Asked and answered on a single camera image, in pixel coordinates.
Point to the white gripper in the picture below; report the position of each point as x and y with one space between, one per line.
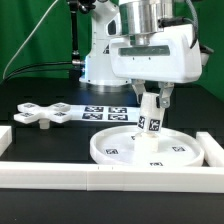
168 58

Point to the white round table top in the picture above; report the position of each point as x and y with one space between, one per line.
126 145

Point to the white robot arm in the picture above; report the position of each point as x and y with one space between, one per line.
144 40

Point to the white marker sheet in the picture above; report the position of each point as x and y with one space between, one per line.
104 113

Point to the white cross-shaped table base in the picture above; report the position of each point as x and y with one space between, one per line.
30 112

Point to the black camera stand pole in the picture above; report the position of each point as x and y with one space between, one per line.
84 6

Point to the white right fence rail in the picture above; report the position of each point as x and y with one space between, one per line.
214 153

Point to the white fence rail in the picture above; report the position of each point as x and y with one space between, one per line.
5 138
214 153
92 177

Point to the white left fence rail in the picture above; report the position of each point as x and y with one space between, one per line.
5 138

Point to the white front fence rail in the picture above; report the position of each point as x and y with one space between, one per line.
92 177

